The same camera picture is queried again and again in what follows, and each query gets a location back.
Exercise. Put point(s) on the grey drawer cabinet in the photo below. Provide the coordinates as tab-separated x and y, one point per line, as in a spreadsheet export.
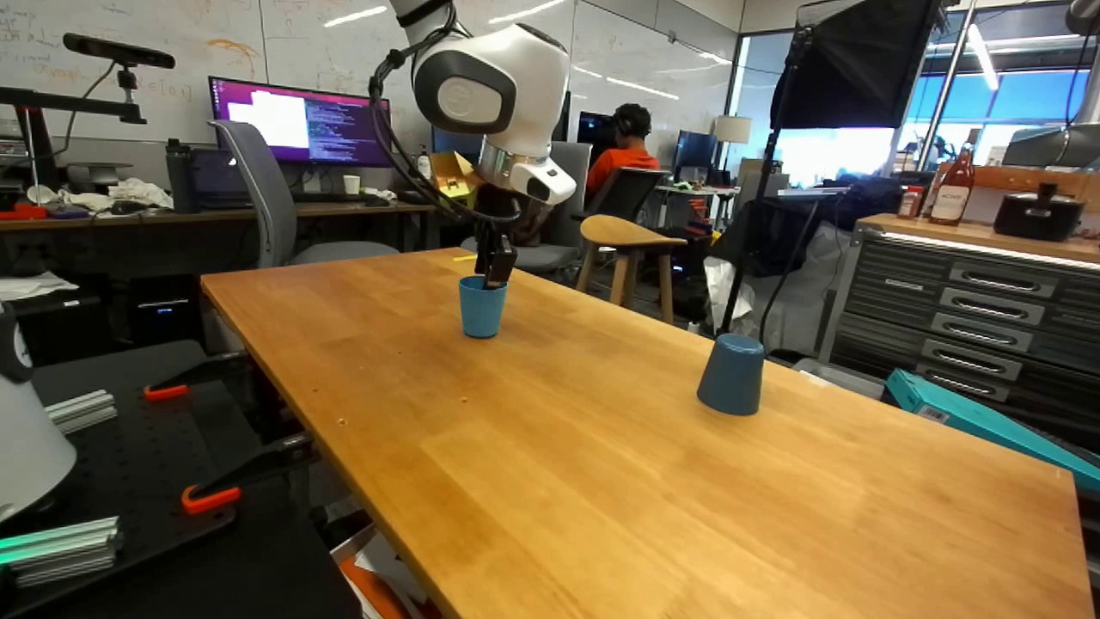
996	317

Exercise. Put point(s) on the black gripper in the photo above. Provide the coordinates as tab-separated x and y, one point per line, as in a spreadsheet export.
501	246

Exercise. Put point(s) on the teal case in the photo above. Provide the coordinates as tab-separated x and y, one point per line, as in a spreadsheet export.
924	397

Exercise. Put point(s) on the wooden stool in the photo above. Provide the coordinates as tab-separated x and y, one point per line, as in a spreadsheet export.
632	243

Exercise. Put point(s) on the grey office chair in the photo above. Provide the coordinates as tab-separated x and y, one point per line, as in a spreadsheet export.
275	207

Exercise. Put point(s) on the black softbox light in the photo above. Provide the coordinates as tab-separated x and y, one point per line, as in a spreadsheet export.
855	62

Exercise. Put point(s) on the orange-handled clamp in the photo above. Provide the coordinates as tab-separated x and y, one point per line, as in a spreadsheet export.
228	486
217	368

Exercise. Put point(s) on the seated person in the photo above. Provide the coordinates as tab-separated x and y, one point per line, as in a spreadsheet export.
632	128

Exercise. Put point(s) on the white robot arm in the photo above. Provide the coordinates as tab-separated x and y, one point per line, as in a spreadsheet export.
502	87

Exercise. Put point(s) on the computer monitor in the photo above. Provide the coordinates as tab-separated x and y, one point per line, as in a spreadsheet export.
304	126

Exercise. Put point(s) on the red bottle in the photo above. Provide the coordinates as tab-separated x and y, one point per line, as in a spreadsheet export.
957	185

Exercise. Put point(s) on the dark blue upside-down cup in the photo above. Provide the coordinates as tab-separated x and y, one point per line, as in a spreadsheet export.
733	376

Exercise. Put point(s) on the light blue cup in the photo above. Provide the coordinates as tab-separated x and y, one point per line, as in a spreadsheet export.
479	308

